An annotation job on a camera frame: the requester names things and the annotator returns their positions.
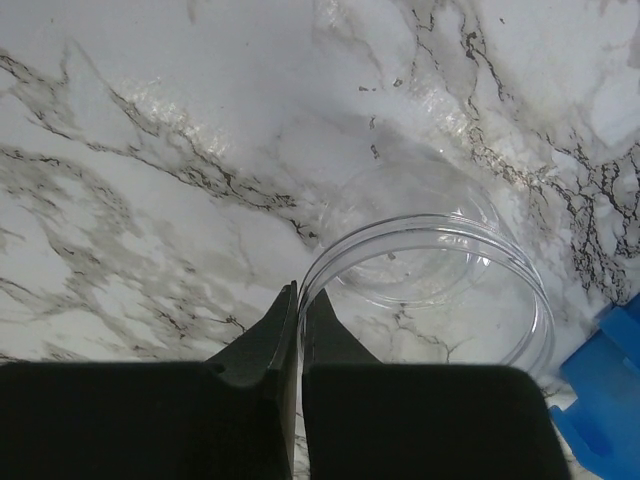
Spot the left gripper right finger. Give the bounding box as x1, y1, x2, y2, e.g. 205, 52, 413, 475
299, 293, 570, 479

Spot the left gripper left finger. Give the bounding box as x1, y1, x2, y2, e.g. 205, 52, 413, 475
1, 284, 297, 479

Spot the clear plastic round container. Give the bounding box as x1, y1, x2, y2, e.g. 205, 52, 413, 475
299, 160, 555, 379

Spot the blue plastic candy bin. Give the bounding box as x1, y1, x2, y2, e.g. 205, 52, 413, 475
550, 297, 640, 479

